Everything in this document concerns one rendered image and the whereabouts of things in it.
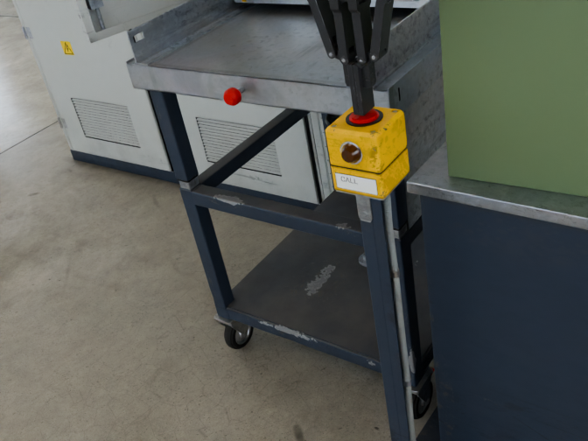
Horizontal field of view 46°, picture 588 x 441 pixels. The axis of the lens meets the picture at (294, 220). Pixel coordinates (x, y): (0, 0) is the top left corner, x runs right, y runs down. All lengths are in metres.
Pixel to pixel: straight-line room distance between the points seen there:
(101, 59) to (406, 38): 1.69
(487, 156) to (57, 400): 1.39
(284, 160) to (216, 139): 0.30
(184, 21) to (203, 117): 0.93
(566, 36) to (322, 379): 1.15
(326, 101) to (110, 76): 1.64
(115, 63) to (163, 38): 1.16
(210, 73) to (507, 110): 0.60
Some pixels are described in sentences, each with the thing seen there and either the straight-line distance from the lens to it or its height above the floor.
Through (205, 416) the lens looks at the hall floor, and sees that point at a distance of 1.81.
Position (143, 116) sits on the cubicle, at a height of 0.30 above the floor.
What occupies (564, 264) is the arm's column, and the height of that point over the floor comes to 0.66.
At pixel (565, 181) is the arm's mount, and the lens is 1.01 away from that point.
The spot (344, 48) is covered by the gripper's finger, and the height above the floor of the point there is 1.00.
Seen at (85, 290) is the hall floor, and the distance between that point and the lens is 2.37.
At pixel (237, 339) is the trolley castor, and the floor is 0.04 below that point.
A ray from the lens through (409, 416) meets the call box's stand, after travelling 1.29.
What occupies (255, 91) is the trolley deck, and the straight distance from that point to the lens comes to 1.29.
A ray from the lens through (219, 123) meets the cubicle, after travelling 2.43.
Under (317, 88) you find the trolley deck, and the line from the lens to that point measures 1.21.
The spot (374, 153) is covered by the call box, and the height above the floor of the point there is 0.87.
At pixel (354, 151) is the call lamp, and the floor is 0.88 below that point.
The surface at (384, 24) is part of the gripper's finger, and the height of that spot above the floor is 1.03.
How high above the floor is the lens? 1.30
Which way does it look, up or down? 33 degrees down
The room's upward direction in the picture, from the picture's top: 12 degrees counter-clockwise
